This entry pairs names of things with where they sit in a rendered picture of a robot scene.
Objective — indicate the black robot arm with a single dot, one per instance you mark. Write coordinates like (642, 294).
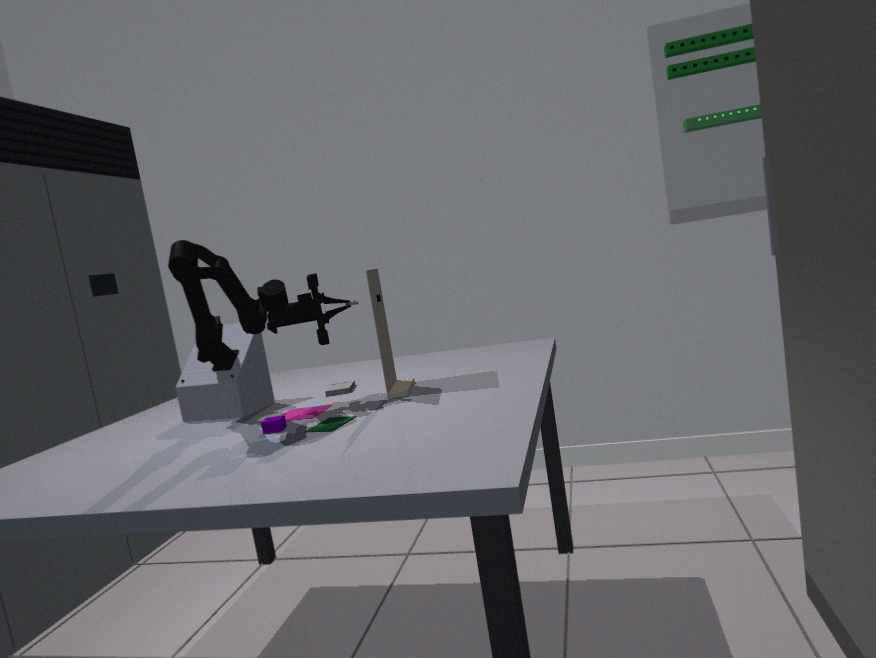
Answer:
(252, 313)

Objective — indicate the magenta translucent square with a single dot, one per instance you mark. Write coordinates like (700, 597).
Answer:
(304, 413)

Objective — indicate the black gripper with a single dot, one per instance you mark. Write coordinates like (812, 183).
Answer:
(322, 333)

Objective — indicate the purple cube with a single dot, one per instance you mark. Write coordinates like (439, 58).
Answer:
(273, 424)

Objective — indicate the beige panel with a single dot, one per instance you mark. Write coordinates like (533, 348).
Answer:
(395, 388)

